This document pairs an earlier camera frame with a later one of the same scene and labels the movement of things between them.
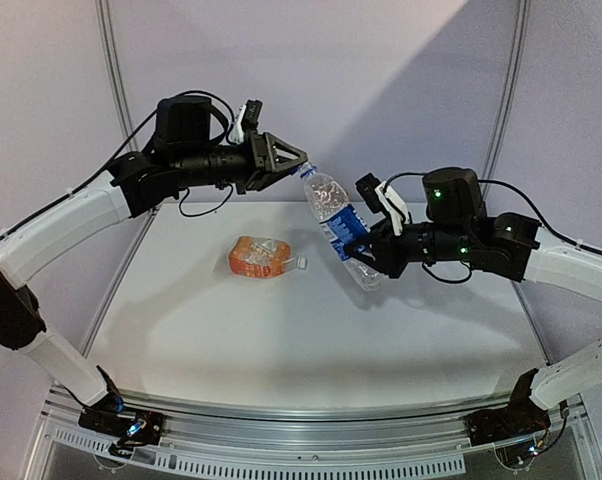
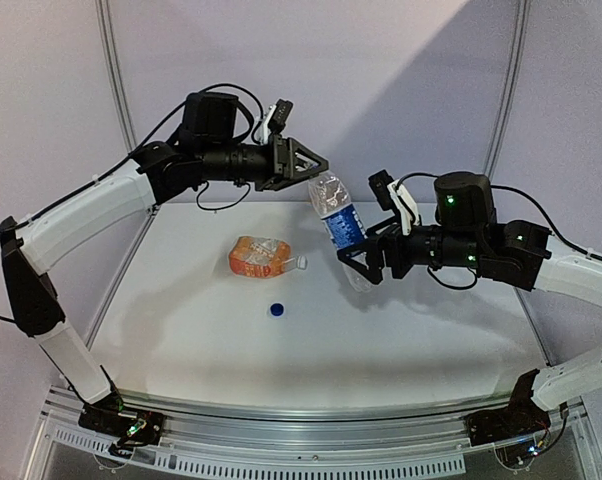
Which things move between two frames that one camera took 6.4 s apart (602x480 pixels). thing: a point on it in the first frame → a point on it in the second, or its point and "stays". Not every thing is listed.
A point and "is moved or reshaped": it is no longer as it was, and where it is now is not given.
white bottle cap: x=302 y=262 stays
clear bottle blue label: x=343 y=225 stays
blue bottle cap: x=307 y=170 is moved or reshaped
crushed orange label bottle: x=261 y=257 stays
